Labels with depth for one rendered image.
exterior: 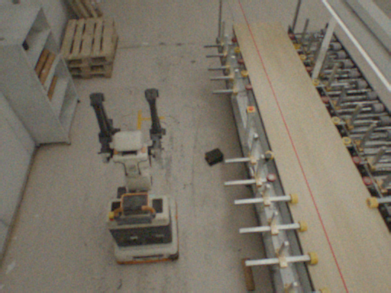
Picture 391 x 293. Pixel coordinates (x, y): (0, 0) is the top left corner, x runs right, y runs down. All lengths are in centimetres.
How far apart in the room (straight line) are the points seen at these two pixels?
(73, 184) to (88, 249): 90
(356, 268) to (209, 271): 140
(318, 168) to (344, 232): 62
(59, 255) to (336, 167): 291
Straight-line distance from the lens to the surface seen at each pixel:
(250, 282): 329
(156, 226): 283
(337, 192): 294
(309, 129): 333
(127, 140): 252
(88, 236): 371
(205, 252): 344
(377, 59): 170
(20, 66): 380
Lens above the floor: 321
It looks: 50 degrees down
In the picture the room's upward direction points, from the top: 2 degrees counter-clockwise
